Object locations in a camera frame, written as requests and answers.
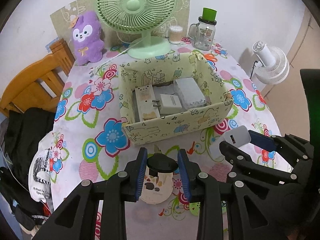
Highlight black key fob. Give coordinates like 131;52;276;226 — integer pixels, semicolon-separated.
147;145;178;173

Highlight round hedgehog compact mirror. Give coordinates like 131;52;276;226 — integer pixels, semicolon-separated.
140;167;173;205

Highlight green perforated panda speaker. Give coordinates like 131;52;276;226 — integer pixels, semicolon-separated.
189;201;227;216

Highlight white remote control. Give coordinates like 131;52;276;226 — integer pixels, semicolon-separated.
135;85;160;121

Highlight white plug adapter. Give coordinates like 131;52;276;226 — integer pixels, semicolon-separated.
152;94;183;115

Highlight white 45W charger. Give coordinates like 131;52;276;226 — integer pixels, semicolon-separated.
209;126;251;162

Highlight translucent white plastic case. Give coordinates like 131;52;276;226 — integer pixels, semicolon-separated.
173;77;206;110

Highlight floral tablecloth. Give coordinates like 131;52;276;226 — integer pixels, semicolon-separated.
47;39;293;240

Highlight patterned cardboard storage box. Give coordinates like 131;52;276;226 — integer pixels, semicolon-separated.
119;52;233;145

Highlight white printed tote bag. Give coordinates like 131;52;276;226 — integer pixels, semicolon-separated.
28;132;64;204

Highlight purple plush bunny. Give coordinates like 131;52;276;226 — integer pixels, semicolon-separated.
69;11;105;66

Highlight black clothing on chair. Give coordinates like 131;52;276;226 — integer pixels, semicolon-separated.
1;107;55;231

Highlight wooden chair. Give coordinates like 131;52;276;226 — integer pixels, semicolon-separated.
1;38;75;116

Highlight cotton swab container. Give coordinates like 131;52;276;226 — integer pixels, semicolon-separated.
168;25;183;44

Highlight glass mug jar green lid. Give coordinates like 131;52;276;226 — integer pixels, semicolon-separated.
188;8;217;51

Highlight white floor fan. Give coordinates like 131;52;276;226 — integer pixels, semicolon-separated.
252;41;290;85

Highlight green desk fan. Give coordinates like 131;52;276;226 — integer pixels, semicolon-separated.
95;0;177;59

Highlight patterned backing board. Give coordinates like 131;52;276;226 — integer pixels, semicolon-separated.
50;0;190;50

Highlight white fan power cable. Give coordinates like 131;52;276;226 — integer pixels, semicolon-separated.
89;36;146;77

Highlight orange handled scissors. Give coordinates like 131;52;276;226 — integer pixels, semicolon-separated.
204;54;218;62

